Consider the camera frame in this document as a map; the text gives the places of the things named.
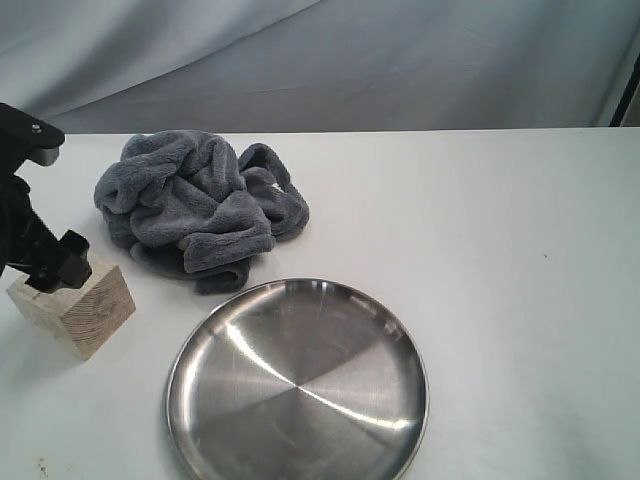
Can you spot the grey fleece towel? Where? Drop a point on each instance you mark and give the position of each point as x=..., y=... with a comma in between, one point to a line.
x=185, y=205

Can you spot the light wooden block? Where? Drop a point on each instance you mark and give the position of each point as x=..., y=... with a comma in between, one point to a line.
x=78, y=320

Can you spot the white backdrop sheet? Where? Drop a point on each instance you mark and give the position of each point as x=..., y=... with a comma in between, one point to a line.
x=302, y=66

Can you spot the black backdrop stand pole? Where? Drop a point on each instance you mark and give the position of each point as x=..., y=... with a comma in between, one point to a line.
x=626, y=111

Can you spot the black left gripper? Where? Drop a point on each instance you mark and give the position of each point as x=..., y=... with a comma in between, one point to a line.
x=24, y=137

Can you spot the round stainless steel plate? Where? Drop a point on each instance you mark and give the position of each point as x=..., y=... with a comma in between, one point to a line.
x=297, y=379

